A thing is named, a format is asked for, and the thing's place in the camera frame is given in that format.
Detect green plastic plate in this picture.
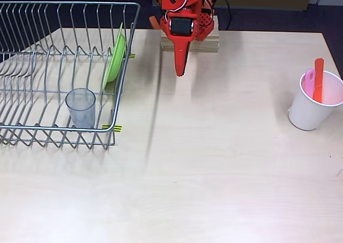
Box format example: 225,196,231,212
101,21,127,91

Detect white paper cup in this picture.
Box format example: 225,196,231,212
288,70,343,131

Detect pink plastic fork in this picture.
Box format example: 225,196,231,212
304,69,316,100

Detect wooden base block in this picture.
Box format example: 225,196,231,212
160,14,220,53

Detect translucent plastic tumbler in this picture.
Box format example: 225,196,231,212
65,87,96,129

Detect black power cable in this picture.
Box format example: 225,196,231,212
210,0,232,31

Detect orange plastic clamp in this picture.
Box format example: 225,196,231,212
149,0,165,30

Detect orange plastic knife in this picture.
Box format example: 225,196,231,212
312,57,325,104

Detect metal wire dish rack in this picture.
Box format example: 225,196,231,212
0,1,142,151

